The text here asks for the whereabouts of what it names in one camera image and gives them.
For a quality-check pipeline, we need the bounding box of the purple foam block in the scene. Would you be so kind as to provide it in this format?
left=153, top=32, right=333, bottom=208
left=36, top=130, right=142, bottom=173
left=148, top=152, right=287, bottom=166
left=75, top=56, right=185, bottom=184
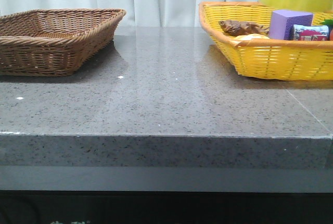
left=268, top=9, right=314, bottom=40

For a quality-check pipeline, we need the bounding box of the brown wooden figurine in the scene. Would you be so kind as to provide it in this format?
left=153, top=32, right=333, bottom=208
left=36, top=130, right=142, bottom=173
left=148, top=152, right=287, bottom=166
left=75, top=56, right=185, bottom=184
left=219, top=20, right=269, bottom=36

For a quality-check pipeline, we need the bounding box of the brown wicker basket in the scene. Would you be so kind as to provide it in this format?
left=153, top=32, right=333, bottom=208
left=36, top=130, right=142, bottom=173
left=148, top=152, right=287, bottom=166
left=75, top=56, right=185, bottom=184
left=1, top=8, right=126, bottom=77

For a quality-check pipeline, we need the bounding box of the orange toy fruit green leaf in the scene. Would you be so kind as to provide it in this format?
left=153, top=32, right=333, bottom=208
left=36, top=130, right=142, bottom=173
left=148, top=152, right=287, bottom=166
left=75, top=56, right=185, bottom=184
left=321, top=19, right=333, bottom=41

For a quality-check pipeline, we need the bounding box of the colourful snack packet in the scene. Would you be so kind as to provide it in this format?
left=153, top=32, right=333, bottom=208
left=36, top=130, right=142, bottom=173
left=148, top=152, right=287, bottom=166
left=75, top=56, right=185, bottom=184
left=289, top=24, right=330, bottom=41

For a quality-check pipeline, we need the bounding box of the yellow woven plastic basket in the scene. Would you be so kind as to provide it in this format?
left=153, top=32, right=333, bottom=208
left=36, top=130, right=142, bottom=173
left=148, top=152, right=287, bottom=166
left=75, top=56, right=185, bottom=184
left=199, top=2, right=332, bottom=81

